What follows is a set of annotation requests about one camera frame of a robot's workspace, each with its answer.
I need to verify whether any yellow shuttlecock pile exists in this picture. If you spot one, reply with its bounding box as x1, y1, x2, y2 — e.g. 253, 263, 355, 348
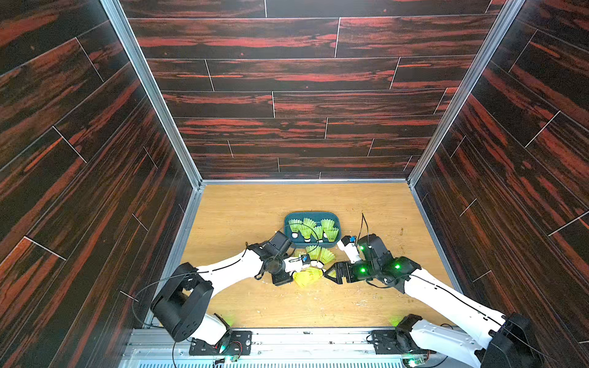
293, 268, 324, 288

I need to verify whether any teal plastic storage box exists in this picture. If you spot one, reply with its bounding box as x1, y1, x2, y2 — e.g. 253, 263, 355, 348
284, 212, 342, 248

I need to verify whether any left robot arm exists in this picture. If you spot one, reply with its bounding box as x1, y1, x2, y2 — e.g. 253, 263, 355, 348
150, 232, 312, 347

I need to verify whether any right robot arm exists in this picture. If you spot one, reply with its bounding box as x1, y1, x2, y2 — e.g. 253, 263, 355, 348
324, 234, 545, 367

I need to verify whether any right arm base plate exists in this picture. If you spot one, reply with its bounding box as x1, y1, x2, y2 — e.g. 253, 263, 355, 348
367, 314, 431, 355

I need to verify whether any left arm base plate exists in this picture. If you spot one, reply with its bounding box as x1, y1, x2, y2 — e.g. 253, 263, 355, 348
187, 314, 253, 359

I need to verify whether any aluminium front rail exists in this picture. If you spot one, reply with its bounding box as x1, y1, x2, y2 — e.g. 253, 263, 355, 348
120, 328, 463, 367

